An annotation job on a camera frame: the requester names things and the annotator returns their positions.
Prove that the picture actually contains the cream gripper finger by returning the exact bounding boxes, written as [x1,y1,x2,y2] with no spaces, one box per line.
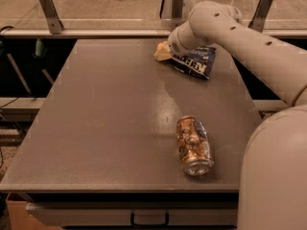
[153,42,173,61]

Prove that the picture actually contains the orange fruit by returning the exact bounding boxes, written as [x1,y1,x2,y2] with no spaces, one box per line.
[157,41,167,48]

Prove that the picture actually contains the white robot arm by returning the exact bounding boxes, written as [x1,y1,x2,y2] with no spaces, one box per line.
[154,1,307,230]

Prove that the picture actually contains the blue chip bag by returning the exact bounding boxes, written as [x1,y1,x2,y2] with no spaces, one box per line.
[170,46,216,80]

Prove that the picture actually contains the crushed gold soda can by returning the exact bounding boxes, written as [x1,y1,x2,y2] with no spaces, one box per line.
[176,115,214,176]

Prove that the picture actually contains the middle metal rail bracket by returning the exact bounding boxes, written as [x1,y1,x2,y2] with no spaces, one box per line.
[171,0,183,29]

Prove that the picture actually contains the metal rail bracket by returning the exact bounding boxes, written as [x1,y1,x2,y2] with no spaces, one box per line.
[248,0,273,32]
[171,0,183,29]
[38,0,63,35]

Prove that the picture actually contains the horizontal metal rail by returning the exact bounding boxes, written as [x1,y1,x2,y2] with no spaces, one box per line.
[1,28,307,39]

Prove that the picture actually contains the right metal rail bracket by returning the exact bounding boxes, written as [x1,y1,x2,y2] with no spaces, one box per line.
[248,0,273,32]

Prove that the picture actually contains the left metal rail bracket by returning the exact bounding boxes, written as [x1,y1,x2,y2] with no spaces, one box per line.
[38,0,63,35]

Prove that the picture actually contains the grey drawer with handle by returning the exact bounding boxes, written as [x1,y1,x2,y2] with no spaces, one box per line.
[26,203,237,227]

